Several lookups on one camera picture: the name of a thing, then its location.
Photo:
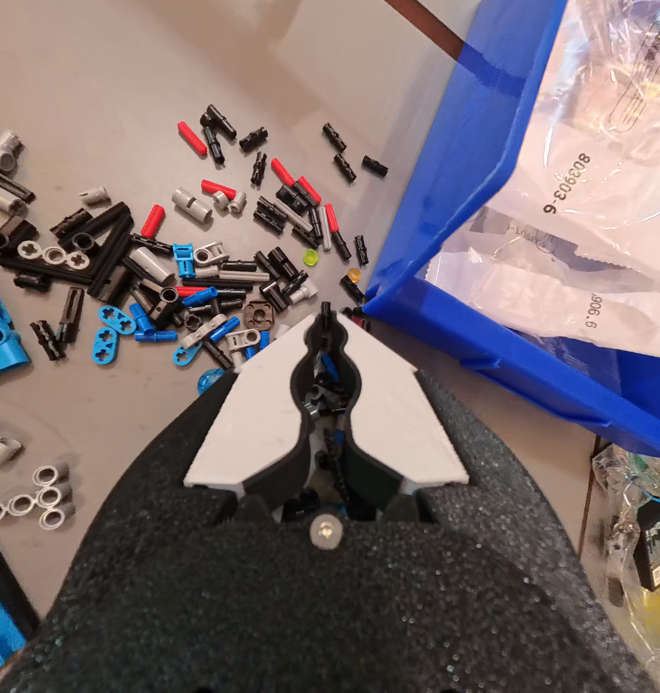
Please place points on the clear bag with parts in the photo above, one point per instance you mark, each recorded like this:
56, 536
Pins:
616, 476

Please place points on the blue storage bin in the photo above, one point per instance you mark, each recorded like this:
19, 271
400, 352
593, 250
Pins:
459, 162

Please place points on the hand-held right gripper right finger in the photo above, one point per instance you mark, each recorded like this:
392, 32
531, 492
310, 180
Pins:
405, 427

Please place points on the small black pin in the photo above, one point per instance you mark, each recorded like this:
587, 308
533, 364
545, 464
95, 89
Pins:
325, 317

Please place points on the yellow round object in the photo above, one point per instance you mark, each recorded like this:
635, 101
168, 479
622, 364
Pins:
657, 622

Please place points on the clear plastic bag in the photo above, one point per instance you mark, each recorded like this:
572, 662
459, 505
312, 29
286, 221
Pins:
579, 135
524, 292

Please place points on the grey desk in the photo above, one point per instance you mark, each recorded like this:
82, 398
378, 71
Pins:
91, 81

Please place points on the pile of toy brick parts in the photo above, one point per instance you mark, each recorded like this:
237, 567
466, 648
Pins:
113, 238

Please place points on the black small box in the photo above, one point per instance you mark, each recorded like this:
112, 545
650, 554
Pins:
657, 547

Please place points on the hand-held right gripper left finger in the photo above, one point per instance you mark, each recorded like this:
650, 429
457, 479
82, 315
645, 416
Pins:
254, 427

